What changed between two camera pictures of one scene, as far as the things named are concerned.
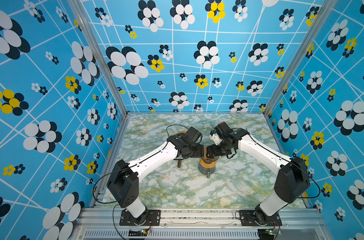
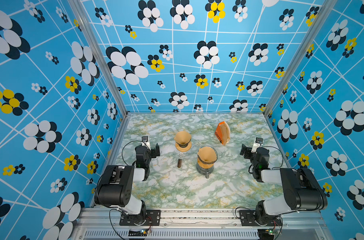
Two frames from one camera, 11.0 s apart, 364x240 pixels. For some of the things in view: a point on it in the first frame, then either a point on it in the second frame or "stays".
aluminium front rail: [105, 224] stays
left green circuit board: [142, 233] stays
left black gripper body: [195, 151] to [149, 156]
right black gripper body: [220, 149] to [249, 155]
